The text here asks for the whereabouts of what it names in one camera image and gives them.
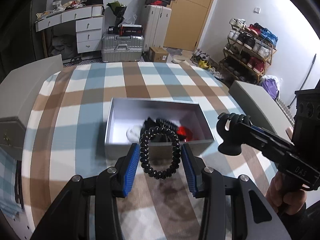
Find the silver aluminium suitcase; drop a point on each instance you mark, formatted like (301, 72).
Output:
(116, 48)

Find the red clear hair clip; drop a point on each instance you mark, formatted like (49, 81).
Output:
(184, 134)

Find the wooden door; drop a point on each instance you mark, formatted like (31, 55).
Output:
(186, 24)

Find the plaid pillow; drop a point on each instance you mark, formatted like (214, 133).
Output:
(9, 206)

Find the brown cardboard box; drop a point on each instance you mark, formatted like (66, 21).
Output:
(158, 54)

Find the black claw hair clip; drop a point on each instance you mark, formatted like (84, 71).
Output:
(225, 127)

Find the black red shoe box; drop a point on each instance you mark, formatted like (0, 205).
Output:
(131, 30)

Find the purple bag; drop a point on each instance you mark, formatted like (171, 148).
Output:
(271, 84)

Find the white dressing desk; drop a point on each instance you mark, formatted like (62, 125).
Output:
(85, 23)

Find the silver grey cardboard box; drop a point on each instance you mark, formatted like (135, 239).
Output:
(126, 118)

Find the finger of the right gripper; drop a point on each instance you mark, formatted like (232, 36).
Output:
(266, 142)

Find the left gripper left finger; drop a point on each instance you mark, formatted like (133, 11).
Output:
(126, 171)

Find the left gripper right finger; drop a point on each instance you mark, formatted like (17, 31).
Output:
(193, 167)

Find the grey bedside nightstand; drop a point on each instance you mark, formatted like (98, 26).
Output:
(18, 93)

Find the wooden shoe rack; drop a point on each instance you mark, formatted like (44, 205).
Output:
(249, 51)

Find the person's right hand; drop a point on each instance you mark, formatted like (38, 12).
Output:
(276, 197)

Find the black bow hair accessory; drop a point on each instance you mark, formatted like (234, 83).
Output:
(148, 123)

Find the white upright suitcase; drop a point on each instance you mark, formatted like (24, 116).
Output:
(155, 21)

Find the black flower bouquet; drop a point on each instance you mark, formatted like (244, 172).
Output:
(118, 9)

